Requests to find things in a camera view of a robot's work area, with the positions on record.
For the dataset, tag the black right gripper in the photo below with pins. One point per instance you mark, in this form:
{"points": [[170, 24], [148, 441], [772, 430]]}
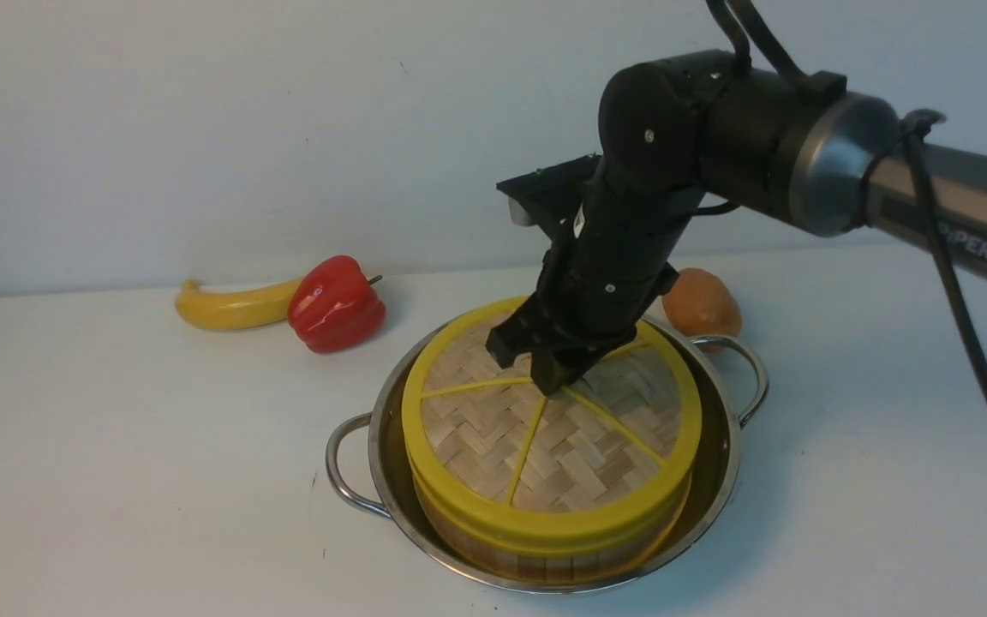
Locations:
{"points": [[600, 274]]}

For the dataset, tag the yellow rimmed woven steamer lid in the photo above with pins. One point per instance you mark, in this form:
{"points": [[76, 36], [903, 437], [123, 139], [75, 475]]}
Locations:
{"points": [[457, 398]]}

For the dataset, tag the yellow rimmed bamboo steamer basket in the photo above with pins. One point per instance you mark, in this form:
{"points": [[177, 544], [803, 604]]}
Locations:
{"points": [[545, 557]]}

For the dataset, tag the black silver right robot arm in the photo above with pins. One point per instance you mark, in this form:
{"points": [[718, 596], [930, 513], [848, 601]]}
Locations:
{"points": [[673, 130]]}

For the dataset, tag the stainless steel pot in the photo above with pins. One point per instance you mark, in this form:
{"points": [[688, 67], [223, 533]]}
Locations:
{"points": [[368, 467]]}

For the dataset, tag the brown toy potato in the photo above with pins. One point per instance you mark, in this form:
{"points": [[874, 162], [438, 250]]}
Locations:
{"points": [[699, 304]]}

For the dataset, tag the red toy bell pepper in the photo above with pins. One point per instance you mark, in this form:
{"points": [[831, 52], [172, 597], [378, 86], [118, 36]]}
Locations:
{"points": [[336, 307]]}

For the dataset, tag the yellow toy banana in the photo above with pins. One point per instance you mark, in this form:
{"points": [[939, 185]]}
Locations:
{"points": [[233, 311]]}

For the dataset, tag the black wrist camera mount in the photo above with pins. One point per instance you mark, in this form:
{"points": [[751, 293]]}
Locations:
{"points": [[547, 197]]}

